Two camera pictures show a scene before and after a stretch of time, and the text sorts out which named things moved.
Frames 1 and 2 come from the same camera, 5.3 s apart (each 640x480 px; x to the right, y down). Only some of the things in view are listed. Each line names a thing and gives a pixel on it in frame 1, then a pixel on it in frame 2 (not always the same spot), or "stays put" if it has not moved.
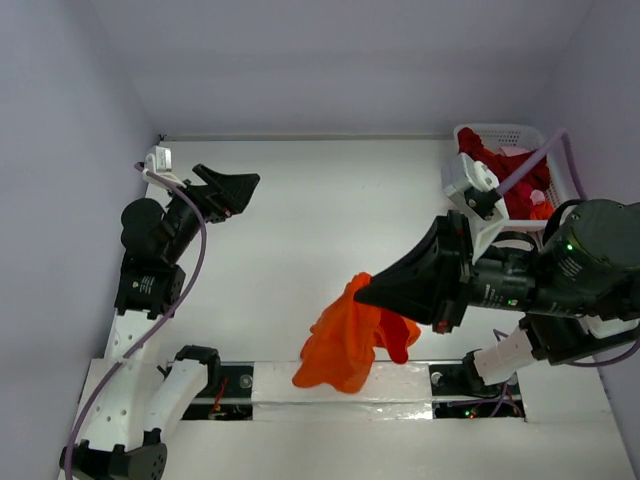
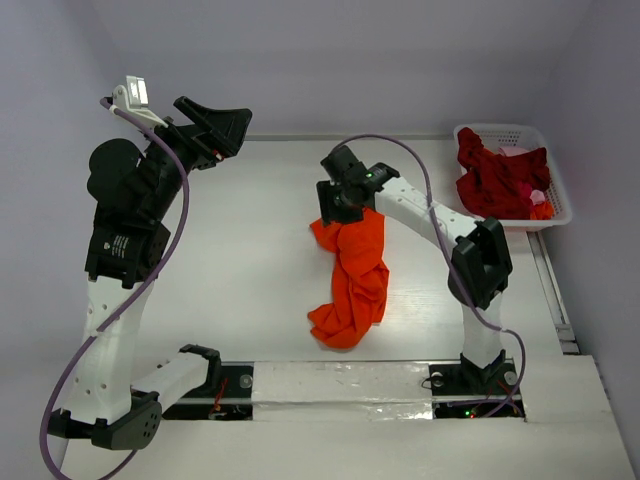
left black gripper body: [186, 218] to [190, 149]
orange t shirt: [341, 350] to [360, 279]
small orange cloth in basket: [542, 211] stays put
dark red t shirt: [517, 198] stays put
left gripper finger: [209, 176] to [197, 114]
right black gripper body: [455, 273] to [329, 203]
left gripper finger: [236, 190] to [228, 131]
